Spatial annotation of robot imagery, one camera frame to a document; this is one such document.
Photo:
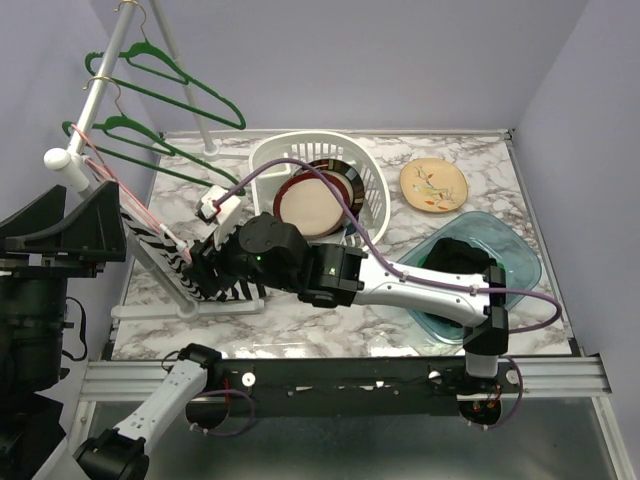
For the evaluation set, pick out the green hanger front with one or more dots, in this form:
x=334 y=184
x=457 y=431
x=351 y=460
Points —
x=146 y=57

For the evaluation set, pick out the blue transparent bin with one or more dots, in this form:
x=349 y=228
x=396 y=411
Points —
x=490 y=234

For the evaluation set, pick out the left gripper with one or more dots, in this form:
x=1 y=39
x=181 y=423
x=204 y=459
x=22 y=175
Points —
x=91 y=233

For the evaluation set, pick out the black tank top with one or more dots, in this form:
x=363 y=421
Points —
x=454 y=256

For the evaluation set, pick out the beige bird plate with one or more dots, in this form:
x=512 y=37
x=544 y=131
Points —
x=433 y=185

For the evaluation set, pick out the pink wire hanger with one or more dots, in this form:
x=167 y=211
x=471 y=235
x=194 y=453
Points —
x=132 y=201

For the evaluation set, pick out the dark patterned plate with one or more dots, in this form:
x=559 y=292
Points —
x=343 y=179

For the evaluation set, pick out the green hanger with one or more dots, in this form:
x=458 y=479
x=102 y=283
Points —
x=146 y=57
x=123 y=129

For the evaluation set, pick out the green hanger back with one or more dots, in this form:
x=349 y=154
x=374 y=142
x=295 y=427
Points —
x=123 y=129

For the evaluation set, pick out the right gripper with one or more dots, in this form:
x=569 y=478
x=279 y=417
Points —
x=207 y=256

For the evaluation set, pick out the white clothes rack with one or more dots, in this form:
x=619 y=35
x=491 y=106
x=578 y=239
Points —
x=70 y=161

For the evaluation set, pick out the zebra striped tank top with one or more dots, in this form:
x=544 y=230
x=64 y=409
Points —
x=168 y=250

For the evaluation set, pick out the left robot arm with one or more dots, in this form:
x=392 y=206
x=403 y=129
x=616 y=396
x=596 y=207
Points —
x=33 y=443

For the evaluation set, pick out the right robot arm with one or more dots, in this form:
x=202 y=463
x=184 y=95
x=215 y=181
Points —
x=269 y=252

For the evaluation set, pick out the white plastic basket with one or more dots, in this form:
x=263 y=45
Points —
x=313 y=145

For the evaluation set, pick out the red rimmed plate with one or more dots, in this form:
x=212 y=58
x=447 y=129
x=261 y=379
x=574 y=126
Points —
x=305 y=202

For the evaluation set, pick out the black base frame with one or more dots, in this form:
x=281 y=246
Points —
x=244 y=390

